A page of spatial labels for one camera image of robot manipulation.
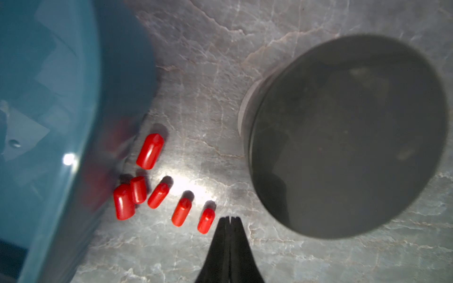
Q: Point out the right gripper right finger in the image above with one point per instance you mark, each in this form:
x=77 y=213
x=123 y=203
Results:
x=243 y=268

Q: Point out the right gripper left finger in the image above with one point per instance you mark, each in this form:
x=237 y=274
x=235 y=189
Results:
x=216 y=268

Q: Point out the red screw sleeve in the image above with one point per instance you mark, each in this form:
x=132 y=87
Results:
x=206 y=220
x=139 y=189
x=123 y=202
x=158 y=195
x=150 y=151
x=181 y=211

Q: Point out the teal plastic storage box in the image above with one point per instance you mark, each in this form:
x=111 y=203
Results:
x=77 y=78

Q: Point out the black cylindrical container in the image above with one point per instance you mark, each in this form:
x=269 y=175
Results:
x=343 y=138

